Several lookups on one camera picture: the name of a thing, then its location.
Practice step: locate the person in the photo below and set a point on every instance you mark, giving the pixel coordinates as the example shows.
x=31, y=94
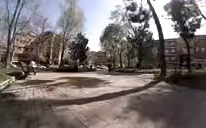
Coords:
x=109, y=67

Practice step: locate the dark evergreen tree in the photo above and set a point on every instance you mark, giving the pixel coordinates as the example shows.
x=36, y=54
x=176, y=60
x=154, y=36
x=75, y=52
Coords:
x=78, y=48

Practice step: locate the low dark hedge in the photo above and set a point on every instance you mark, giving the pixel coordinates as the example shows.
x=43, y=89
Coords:
x=67, y=69

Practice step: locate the row of trees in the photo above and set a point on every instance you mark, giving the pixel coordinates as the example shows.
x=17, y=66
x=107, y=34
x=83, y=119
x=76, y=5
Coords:
x=131, y=36

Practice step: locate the grey paved path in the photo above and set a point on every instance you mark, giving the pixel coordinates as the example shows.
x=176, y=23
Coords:
x=91, y=110

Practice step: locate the leaning tree trunk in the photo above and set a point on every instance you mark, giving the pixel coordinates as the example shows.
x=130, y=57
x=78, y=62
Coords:
x=161, y=43

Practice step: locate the beige apartment building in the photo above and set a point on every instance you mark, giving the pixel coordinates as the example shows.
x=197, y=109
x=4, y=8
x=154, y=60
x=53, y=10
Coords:
x=22, y=46

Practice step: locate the grass strip under trees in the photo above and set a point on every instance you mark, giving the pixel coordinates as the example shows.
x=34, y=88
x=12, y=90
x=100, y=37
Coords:
x=194, y=77

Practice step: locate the brown apartment building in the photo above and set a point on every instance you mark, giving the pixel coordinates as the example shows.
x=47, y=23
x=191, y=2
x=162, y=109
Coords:
x=197, y=50

